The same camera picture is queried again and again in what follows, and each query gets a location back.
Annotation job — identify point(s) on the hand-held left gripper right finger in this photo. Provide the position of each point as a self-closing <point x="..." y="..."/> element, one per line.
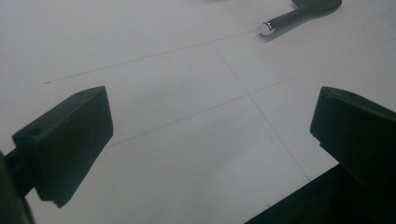
<point x="358" y="140"/>

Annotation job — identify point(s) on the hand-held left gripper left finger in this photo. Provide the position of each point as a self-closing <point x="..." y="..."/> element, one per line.
<point x="65" y="140"/>

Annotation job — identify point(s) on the black utensil with silver tip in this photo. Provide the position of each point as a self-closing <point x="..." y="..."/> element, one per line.
<point x="299" y="15"/>

